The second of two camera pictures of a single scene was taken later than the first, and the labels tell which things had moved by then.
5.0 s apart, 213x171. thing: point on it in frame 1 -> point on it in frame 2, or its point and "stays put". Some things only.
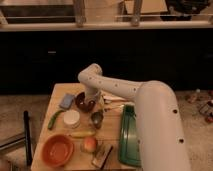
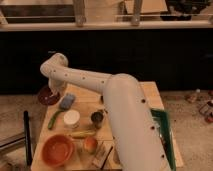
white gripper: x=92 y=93 -> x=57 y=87
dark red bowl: x=84 y=104 -> x=46 y=97
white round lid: x=71 y=119 stays put
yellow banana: x=83 y=134 stays put
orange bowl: x=56 y=150 stays put
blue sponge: x=66 y=101 stays put
